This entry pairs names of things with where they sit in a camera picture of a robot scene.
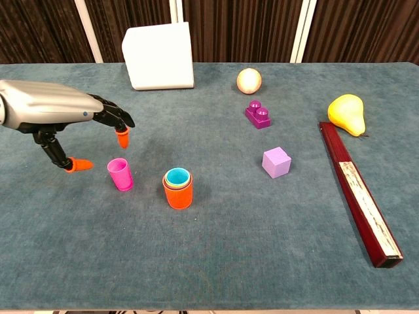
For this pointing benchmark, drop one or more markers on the lavender cube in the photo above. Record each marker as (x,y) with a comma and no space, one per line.
(276,163)

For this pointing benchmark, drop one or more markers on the white box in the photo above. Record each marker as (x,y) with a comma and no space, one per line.
(158,55)

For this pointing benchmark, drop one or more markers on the teal carpet table mat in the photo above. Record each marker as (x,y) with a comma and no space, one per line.
(229,245)

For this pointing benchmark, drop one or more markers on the cyan plastic cup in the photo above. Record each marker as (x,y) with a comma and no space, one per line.
(177,176)

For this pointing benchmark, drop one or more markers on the orange plastic cup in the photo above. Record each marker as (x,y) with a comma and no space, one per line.
(178,198)

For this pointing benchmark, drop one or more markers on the white partition post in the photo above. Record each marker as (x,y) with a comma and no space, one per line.
(303,32)
(88,32)
(176,11)

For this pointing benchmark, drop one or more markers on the beige egg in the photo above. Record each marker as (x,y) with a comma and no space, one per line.
(249,81)

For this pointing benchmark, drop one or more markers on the yellow toy pear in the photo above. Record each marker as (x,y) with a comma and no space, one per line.
(347,112)

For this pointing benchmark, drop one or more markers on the pink plastic cup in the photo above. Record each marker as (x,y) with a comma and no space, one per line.
(121,176)

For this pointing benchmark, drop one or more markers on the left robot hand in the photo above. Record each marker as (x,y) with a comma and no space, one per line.
(49,104)

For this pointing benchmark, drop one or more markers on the purple two-stud toy brick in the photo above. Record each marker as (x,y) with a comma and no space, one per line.
(258,116)

